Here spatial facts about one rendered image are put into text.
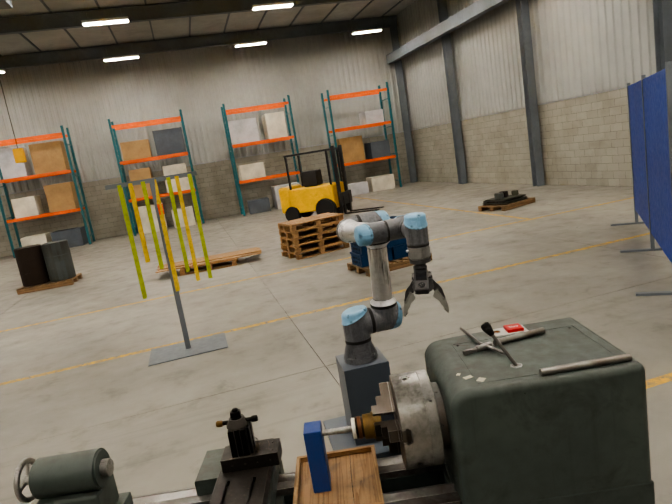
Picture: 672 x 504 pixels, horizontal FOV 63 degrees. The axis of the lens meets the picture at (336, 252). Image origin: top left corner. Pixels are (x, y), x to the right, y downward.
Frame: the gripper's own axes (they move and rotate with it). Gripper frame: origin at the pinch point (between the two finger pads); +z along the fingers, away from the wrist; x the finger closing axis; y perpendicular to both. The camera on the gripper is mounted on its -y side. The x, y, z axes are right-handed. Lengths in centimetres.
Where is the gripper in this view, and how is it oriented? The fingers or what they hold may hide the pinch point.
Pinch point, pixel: (426, 315)
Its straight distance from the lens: 191.4
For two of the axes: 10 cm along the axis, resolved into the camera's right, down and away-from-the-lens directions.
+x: -9.8, 1.2, 1.5
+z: 1.4, 9.7, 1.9
